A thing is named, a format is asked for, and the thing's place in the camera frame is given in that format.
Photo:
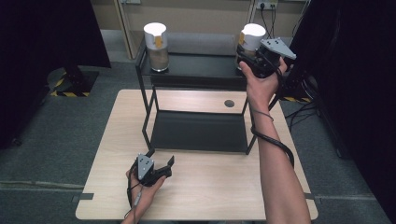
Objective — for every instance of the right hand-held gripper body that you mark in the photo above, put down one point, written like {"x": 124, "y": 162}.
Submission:
{"x": 271, "y": 59}

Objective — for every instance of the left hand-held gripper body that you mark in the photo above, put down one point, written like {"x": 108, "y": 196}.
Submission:
{"x": 144, "y": 168}

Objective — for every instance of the glass jar with white lid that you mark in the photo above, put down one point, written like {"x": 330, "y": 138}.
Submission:
{"x": 252, "y": 35}
{"x": 157, "y": 43}

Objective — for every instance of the black metal two-tier rack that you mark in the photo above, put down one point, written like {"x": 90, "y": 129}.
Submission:
{"x": 199, "y": 130}

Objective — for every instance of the person's left hand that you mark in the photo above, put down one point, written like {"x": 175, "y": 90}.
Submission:
{"x": 143, "y": 196}

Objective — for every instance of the person's right hand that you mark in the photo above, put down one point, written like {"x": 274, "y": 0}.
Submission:
{"x": 261, "y": 90}

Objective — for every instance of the stand base with striped tape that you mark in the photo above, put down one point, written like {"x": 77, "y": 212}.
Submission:
{"x": 297, "y": 91}
{"x": 74, "y": 84}

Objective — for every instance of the round black table grommet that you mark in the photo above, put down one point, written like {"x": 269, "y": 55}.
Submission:
{"x": 229, "y": 103}

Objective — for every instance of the grey tape strip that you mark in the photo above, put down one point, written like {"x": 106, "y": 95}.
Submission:
{"x": 309, "y": 196}
{"x": 84, "y": 197}

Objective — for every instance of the black curtain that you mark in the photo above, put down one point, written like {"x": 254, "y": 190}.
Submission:
{"x": 358, "y": 77}
{"x": 37, "y": 62}

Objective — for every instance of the white wall power socket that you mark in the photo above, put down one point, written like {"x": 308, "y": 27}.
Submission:
{"x": 267, "y": 4}

